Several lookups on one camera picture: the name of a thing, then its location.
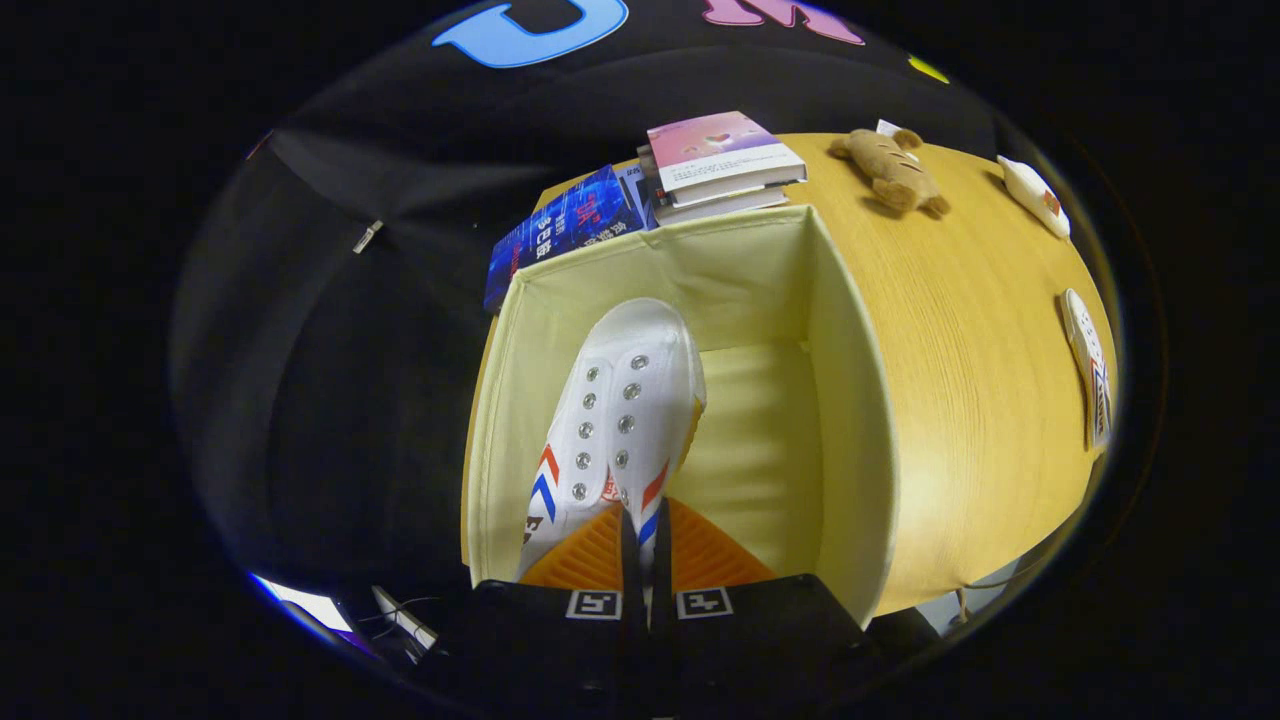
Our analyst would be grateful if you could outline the lit computer screen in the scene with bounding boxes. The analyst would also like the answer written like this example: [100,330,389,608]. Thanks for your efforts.
[250,573,353,633]

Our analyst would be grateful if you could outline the beige fabric storage box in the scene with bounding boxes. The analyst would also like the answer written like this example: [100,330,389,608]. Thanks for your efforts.
[462,205,898,628]

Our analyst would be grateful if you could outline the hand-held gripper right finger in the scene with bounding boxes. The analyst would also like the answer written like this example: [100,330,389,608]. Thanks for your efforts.
[652,498,871,720]

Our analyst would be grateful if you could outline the black backdrop cloth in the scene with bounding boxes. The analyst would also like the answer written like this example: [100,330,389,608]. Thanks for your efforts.
[170,0,1001,641]

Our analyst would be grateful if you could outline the brown plush toy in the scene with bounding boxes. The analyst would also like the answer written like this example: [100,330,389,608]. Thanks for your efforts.
[828,128,951,218]

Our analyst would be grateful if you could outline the white canvas shoe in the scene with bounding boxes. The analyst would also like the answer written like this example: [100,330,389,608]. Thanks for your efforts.
[515,298,707,583]
[1060,288,1113,453]

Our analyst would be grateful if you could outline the dark blue book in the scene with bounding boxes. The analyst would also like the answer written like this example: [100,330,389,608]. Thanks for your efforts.
[484,165,646,313]

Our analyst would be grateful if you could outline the white pouch with red label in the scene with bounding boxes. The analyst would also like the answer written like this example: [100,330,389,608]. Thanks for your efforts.
[997,155,1071,239]

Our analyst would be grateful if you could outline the pink book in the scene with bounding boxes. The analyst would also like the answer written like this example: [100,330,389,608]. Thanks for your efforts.
[647,111,807,193]

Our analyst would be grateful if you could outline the grey book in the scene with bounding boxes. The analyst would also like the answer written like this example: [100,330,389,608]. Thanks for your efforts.
[640,150,809,227]

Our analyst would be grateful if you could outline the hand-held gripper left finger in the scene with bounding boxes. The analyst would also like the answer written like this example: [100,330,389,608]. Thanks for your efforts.
[440,500,649,720]

